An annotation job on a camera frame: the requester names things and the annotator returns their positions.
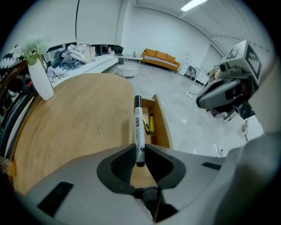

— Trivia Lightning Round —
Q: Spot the white cabinet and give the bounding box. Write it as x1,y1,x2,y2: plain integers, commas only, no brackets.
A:
195,66,209,86

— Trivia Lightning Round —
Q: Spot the black bag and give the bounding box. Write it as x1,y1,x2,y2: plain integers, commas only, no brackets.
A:
112,44,125,55

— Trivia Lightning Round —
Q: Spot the wooden shelf unit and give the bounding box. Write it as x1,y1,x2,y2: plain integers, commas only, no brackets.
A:
0,58,38,155

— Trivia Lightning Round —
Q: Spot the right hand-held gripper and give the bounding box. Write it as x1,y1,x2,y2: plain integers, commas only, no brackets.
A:
196,39,263,121

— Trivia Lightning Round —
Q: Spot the wooden table drawer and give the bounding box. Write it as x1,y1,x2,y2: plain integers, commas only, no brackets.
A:
140,94,174,150

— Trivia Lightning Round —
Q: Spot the orange sofa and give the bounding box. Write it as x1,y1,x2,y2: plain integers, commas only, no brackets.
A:
141,48,181,73

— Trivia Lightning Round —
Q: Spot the wooden coffee table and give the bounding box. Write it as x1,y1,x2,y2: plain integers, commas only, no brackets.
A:
12,73,159,196

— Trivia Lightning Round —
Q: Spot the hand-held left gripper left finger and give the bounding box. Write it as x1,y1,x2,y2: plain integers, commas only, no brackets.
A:
26,144,154,225

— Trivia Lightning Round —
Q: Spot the white vase with flowers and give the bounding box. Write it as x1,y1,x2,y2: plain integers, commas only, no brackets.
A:
20,36,55,102

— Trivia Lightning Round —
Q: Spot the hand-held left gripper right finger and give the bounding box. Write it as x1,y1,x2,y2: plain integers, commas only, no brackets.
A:
144,144,230,223

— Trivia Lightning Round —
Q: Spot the slim yellow black cutter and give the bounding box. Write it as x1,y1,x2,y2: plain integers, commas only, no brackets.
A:
142,115,152,134

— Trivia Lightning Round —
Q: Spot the black chair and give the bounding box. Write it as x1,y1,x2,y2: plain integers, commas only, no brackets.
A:
183,65,197,81

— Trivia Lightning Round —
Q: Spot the person's left black shoe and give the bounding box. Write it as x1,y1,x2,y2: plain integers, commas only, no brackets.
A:
133,186,161,212

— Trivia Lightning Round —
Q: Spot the black white marker pen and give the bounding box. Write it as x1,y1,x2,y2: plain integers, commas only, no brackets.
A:
134,94,146,168

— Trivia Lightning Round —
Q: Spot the pile of clothes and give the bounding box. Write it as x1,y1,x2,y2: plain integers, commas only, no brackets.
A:
47,43,97,83

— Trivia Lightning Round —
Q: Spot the black white patterned blanket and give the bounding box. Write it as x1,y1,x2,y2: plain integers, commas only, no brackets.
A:
0,44,25,69

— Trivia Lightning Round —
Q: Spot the ceiling light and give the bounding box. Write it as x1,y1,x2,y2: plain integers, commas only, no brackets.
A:
180,0,209,12

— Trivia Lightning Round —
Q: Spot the striped throw blanket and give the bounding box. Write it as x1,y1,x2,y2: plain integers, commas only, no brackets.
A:
143,55,177,67

